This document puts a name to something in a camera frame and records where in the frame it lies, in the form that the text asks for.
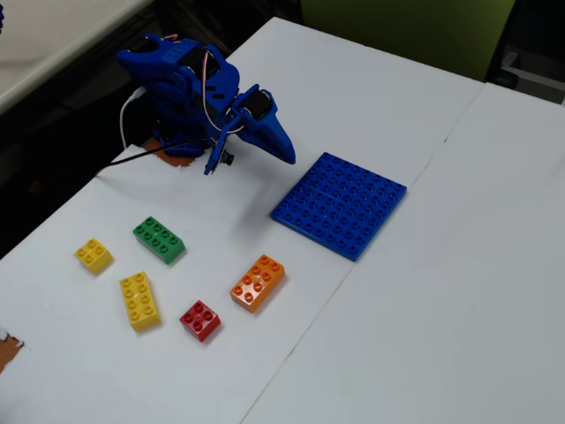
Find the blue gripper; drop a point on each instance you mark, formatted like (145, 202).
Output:
(270, 128)

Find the yellow 2x2 block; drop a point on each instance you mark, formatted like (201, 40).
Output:
(93, 256)

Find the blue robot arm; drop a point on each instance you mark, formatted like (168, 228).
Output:
(176, 84)

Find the orange 2x4 block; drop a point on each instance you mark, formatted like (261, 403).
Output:
(257, 283)

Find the green 2x4 block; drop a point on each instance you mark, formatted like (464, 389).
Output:
(160, 239)

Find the red 2x2 block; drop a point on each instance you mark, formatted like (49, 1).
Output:
(200, 319)

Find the yellow 2x4 block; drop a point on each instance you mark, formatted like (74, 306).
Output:
(139, 301)

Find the green chair back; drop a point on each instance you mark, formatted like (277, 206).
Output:
(410, 31)

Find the white board sheet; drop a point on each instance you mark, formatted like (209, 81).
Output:
(463, 287)
(247, 366)

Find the white side table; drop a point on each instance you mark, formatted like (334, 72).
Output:
(48, 40)

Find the grey box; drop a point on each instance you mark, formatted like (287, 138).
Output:
(536, 73)

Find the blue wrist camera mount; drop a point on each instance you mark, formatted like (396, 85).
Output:
(217, 154)

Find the blue 8x8 base plate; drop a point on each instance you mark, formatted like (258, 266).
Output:
(340, 205)

